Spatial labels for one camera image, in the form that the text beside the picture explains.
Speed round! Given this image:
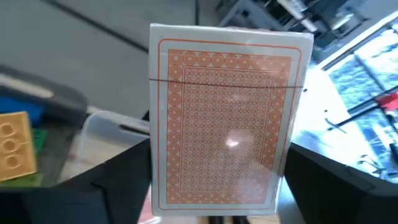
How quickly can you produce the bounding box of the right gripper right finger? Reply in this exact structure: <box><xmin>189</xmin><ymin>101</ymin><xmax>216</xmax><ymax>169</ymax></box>
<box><xmin>284</xmin><ymin>143</ymin><xmax>398</xmax><ymax>224</ymax></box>

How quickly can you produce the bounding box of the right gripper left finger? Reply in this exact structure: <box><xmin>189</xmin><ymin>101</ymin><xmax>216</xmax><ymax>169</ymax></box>
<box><xmin>0</xmin><ymin>139</ymin><xmax>153</xmax><ymax>224</ymax></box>

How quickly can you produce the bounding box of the olive green toy brick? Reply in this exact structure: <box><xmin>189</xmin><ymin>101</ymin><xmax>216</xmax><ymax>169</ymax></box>
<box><xmin>0</xmin><ymin>172</ymin><xmax>44</xmax><ymax>188</ymax></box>

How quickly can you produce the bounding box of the long yellow toy brick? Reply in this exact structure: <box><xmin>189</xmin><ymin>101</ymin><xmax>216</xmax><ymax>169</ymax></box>
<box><xmin>0</xmin><ymin>111</ymin><xmax>39</xmax><ymax>182</ymax></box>

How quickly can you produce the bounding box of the long blue toy brick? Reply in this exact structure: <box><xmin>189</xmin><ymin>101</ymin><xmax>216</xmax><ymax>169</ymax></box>
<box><xmin>0</xmin><ymin>95</ymin><xmax>45</xmax><ymax>127</ymax></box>

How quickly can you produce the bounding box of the orange playing card box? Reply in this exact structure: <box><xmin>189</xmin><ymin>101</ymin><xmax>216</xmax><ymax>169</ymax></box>
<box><xmin>148</xmin><ymin>23</ymin><xmax>314</xmax><ymax>217</ymax></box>

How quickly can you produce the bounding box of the clear plastic bin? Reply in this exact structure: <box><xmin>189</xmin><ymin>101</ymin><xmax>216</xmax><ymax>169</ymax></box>
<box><xmin>57</xmin><ymin>110</ymin><xmax>152</xmax><ymax>184</ymax></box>

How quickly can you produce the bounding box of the dark green toy brick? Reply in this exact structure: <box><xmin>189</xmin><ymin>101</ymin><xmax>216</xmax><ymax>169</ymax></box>
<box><xmin>32</xmin><ymin>128</ymin><xmax>49</xmax><ymax>156</ymax></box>

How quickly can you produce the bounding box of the grey plastic bin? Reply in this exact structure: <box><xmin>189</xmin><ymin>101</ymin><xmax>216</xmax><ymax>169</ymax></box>
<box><xmin>0</xmin><ymin>63</ymin><xmax>90</xmax><ymax>188</ymax></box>

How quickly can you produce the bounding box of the blue patterned panel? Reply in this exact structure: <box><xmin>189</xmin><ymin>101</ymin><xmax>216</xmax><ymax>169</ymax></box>
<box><xmin>323</xmin><ymin>21</ymin><xmax>398</xmax><ymax>183</ymax></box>

